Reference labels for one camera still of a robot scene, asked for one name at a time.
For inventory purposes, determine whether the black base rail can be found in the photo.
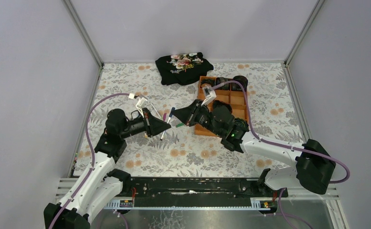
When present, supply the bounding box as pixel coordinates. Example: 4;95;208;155
117;177;288;210

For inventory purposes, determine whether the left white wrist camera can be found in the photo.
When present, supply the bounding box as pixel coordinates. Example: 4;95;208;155
128;93;148;117

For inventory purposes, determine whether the rolled black belt top right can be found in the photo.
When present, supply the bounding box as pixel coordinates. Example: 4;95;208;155
232;75;248;92

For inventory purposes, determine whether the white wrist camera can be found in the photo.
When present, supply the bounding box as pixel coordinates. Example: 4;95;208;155
202;84;217;106
128;93;148;117

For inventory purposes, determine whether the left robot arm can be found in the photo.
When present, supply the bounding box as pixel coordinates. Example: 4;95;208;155
43;108;171;229

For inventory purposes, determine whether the rolled black belt top middle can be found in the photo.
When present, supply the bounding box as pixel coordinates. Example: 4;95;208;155
215;77;232;91

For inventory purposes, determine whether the white pen blue cap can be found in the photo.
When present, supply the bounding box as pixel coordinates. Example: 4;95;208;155
160;107;175;141

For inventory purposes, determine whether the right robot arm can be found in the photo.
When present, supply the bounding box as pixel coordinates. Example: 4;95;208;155
172;99;336;195

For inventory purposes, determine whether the small item in tray corner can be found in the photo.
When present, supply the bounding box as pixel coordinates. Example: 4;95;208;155
201;78;215;88

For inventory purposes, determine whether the floral patterned table mat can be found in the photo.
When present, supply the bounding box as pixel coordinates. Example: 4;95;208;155
72;63;305;177

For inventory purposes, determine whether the rolled black belt bottom right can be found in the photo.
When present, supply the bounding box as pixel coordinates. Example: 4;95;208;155
234;118;249;128

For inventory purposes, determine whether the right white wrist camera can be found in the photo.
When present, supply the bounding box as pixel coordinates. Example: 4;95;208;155
202;84;217;106

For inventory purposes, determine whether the black floral folded shirt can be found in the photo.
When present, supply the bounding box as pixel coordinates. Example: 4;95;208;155
155;52;214;85

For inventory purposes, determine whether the orange wooden compartment tray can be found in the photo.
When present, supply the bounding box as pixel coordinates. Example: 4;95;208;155
197;76;249;122

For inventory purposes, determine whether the white pen light green cap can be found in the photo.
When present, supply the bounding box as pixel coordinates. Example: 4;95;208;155
150;102;162;119

